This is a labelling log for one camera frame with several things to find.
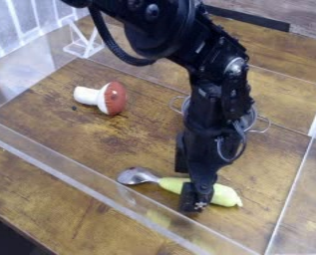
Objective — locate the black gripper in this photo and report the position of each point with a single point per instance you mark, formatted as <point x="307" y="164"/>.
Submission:
<point x="204" y="150"/>

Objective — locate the green handled metal spoon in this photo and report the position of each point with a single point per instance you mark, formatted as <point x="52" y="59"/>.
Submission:
<point x="136" y="175"/>

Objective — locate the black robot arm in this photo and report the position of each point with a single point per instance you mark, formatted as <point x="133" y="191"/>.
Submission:
<point x="145" y="30"/>

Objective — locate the small steel pot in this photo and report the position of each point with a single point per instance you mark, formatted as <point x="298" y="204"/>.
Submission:
<point x="252" y="116"/>

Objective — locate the toy mushroom brown cap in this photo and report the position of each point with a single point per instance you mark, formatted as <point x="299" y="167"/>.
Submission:
<point x="109" y="98"/>

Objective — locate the clear acrylic front barrier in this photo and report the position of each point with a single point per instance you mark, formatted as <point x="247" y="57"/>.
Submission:
<point x="188" y="233"/>

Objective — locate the clear acrylic triangle stand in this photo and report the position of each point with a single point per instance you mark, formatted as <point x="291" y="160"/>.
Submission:
<point x="84" y="46"/>

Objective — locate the black strip on table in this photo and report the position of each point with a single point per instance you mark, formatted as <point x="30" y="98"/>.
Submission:
<point x="248" y="18"/>

